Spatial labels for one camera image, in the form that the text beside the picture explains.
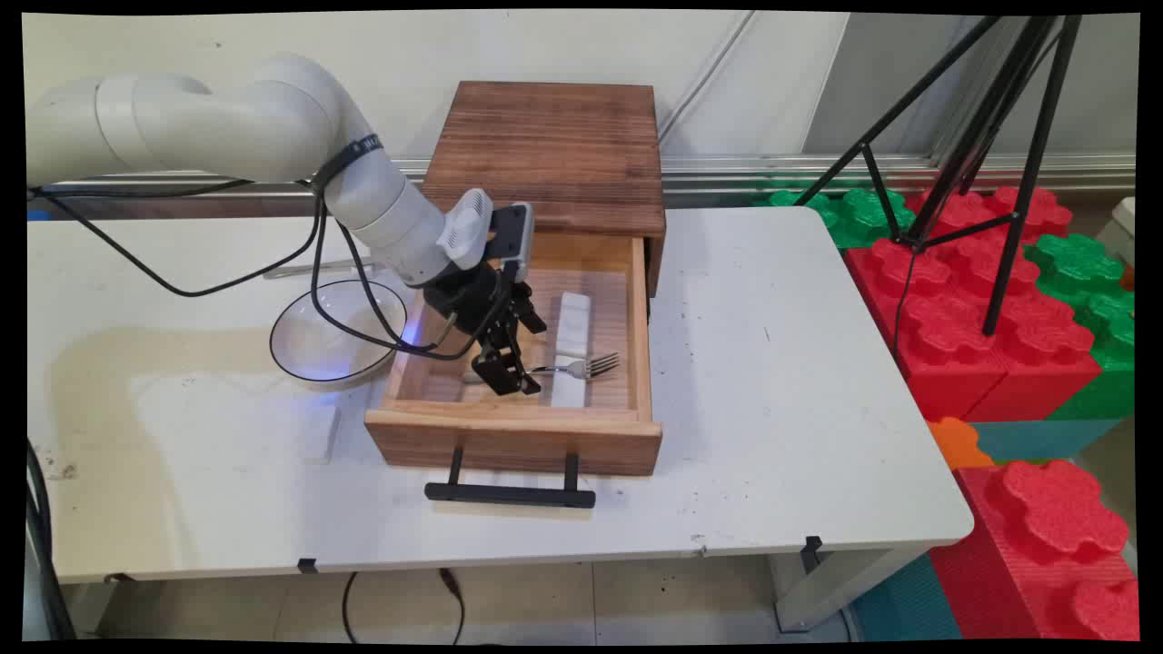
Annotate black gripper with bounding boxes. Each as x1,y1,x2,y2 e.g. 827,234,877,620
422,262,549,398

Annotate white ceramic cutlery rest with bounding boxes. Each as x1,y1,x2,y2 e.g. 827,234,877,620
549,354,589,409
555,291,592,357

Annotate steel fork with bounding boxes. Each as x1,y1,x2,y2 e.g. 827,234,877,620
462,352,622,383

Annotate dark wooden drawer cabinet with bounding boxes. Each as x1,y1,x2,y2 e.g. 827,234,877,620
421,80,668,299

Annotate green foam block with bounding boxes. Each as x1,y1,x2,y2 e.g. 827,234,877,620
750,186,919,250
1025,233,1137,421

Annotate white table leg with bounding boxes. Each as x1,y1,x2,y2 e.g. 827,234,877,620
770,543,932,634

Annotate large red foam block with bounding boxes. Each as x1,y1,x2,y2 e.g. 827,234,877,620
843,185,1106,424
927,459,1142,642

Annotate orange foam block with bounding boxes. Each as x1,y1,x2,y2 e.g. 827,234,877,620
927,416,997,471

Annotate blue foam mat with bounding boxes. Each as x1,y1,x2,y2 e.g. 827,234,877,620
850,552,964,642

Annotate black tripod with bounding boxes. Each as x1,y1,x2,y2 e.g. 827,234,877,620
793,14,1085,338

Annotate teal foam block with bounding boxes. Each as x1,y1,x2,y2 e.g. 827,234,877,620
968,418,1126,465

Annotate light wooden drawer black handle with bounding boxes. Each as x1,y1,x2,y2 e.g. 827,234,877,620
364,232,664,510

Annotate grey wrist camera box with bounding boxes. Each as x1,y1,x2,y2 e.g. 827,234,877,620
489,202,536,282

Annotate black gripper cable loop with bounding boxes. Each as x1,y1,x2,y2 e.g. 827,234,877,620
311,193,510,362

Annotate black strap on arm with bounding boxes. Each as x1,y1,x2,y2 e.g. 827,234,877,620
312,134,384,193

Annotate black cable under table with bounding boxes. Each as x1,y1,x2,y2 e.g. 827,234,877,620
341,568,467,647

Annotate aluminium wall rail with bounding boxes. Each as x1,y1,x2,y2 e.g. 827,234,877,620
36,153,1137,197

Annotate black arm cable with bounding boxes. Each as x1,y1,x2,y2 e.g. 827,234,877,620
27,177,324,299

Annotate thick black cable bundle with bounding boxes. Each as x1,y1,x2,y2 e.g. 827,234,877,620
25,440,79,642

